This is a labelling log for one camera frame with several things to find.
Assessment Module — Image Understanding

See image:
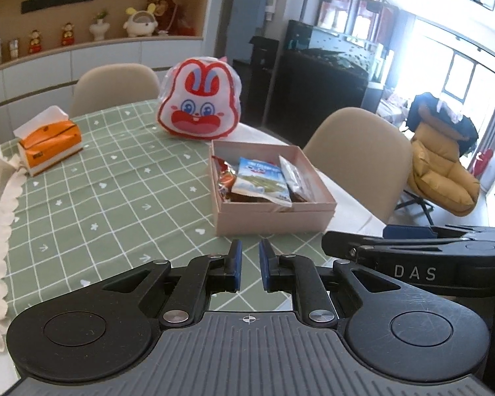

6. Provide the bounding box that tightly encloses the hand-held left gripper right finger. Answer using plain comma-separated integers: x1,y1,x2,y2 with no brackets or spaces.
259,238,401,330

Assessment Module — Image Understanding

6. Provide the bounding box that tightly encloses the clear snack packet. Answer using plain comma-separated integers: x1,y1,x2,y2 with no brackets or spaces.
278,154,311,204

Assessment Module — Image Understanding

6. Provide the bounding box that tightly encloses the orange tissue box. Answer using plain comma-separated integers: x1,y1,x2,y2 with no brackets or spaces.
14,106,85,178

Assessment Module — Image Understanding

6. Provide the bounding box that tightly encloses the blue cartoon snack packet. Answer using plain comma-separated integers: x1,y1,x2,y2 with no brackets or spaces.
231,157,293,208

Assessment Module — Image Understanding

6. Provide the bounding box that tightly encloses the pink cardboard box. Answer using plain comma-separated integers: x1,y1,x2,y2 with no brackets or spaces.
208,139,338,237

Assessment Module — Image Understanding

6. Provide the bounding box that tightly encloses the red white rabbit bag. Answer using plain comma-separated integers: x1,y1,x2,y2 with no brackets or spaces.
156,55,243,141

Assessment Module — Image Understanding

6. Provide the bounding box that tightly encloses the brown plush toy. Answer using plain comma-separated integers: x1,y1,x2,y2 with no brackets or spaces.
146,0,196,37

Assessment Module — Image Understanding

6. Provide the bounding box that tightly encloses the small black cabinet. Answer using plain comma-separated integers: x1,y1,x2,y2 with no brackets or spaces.
249,36,280,125

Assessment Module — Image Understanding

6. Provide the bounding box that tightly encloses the black fish tank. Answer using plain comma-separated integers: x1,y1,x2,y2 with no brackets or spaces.
272,0,397,130

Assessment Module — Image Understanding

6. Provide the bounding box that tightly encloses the large window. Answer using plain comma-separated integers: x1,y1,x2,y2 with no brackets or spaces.
396,16,495,153

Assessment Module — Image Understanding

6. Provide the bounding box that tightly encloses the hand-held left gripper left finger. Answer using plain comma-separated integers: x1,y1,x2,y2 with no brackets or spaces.
101,239,243,330

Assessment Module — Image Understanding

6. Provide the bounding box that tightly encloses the black wall bar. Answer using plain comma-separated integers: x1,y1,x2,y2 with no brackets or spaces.
20,0,96,14

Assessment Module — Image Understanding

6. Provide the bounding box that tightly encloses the white sideboard cabinet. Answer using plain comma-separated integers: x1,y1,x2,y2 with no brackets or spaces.
0,35,205,110

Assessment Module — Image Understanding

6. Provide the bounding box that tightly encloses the white plush toy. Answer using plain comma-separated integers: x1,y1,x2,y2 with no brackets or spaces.
122,3,157,38

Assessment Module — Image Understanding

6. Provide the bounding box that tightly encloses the beige chair back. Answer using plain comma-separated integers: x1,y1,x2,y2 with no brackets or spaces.
68,63,162,118

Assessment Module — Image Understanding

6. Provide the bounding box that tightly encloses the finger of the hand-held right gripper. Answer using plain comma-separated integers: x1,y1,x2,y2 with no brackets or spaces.
383,223,495,241
321,231,475,262

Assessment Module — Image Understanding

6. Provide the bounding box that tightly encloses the yellow lounge chair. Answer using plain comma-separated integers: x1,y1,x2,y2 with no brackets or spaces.
396,95,481,225

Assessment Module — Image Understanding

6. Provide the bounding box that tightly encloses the red object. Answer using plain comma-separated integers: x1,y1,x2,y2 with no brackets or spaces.
472,148,494,176

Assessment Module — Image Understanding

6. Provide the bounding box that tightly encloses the dark jacket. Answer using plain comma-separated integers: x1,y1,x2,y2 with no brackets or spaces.
408,93,479,155

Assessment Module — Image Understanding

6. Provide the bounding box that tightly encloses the white vase with plant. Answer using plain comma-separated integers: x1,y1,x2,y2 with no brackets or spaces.
89,10,110,42

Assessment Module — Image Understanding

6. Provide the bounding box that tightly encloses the large red snack bag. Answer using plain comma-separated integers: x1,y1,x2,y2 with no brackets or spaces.
212,154,241,204

